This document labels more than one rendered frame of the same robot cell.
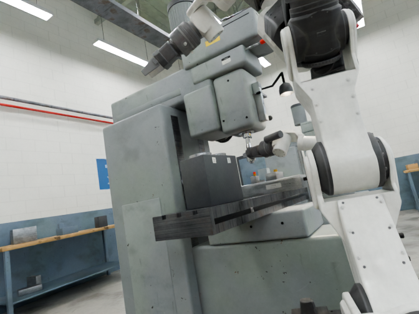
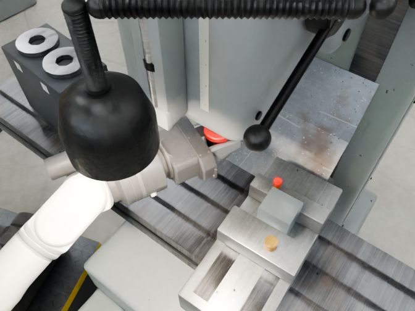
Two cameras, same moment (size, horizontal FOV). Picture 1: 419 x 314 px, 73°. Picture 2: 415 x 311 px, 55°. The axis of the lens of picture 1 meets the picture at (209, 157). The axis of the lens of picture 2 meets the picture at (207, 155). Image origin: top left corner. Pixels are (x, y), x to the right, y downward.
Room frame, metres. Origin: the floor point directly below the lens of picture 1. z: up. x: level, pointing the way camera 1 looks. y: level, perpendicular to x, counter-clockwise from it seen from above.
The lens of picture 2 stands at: (1.53, -0.65, 1.71)
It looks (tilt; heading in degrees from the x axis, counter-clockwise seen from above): 53 degrees down; 96
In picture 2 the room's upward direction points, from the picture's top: straight up
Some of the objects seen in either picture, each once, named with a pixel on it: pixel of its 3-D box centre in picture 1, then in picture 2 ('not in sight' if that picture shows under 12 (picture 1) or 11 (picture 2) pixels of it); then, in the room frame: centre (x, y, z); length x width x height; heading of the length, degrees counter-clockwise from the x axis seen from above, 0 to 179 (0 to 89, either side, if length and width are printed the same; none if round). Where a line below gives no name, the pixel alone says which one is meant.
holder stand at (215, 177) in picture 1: (212, 179); (63, 85); (1.13, 0.00, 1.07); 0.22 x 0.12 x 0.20; 144
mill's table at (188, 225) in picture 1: (256, 204); (191, 200); (1.45, -0.19, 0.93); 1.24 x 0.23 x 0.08; 149
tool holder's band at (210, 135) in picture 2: not in sight; (218, 129); (1.51, -0.22, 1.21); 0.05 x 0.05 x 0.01
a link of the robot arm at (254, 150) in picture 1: (262, 150); (166, 159); (1.43, -0.27, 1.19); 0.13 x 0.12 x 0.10; 124
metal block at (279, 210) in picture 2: (264, 174); (278, 213); (1.62, -0.29, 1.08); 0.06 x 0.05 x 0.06; 152
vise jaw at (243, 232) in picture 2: (274, 176); (261, 243); (1.60, -0.34, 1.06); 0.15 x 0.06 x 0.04; 152
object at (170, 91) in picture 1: (166, 101); not in sight; (1.76, 0.21, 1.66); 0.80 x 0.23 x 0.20; 59
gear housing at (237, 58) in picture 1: (226, 71); not in sight; (1.53, -0.18, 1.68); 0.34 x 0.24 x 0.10; 59
